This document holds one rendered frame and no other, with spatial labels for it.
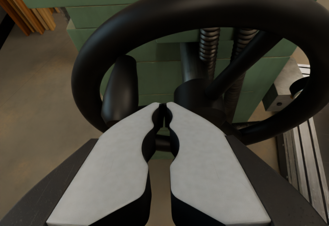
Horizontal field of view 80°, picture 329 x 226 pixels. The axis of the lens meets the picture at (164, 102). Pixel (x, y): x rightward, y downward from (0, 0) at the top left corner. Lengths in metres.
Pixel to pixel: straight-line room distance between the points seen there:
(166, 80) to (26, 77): 1.33
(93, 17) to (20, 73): 1.39
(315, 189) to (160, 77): 0.71
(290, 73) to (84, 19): 0.49
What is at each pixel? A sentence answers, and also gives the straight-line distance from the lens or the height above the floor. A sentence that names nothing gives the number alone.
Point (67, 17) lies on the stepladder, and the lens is 1.39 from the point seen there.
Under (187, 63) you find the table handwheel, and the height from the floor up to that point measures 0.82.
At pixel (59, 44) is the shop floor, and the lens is 1.80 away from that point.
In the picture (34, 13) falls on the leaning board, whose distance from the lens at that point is 1.94.
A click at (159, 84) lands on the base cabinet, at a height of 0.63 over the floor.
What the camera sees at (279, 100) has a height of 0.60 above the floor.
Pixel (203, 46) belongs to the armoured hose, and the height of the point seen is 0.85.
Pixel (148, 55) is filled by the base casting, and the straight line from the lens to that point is 0.42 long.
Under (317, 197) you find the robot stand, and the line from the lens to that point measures 0.94.
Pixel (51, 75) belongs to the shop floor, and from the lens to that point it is 1.59.
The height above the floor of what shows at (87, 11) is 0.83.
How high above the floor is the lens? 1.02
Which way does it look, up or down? 57 degrees down
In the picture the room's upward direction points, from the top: 5 degrees counter-clockwise
